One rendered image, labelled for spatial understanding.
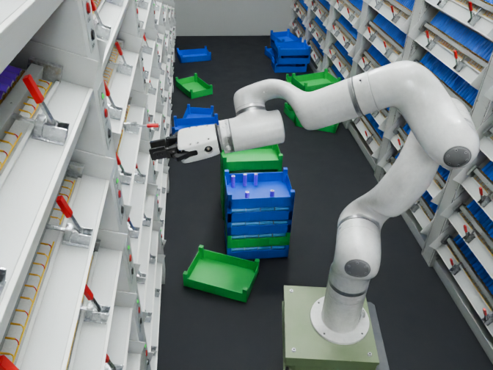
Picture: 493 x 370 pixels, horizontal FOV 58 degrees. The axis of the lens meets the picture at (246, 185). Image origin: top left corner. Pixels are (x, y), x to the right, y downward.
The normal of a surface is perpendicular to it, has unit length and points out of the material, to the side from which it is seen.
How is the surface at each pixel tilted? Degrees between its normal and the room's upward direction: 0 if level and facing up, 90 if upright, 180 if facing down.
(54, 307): 19
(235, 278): 0
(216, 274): 0
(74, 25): 90
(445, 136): 65
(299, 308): 1
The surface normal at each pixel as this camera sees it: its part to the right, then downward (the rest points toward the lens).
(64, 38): 0.11, 0.58
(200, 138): -0.13, -0.72
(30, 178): 0.36, -0.78
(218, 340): 0.03, -0.81
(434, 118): -0.48, -0.07
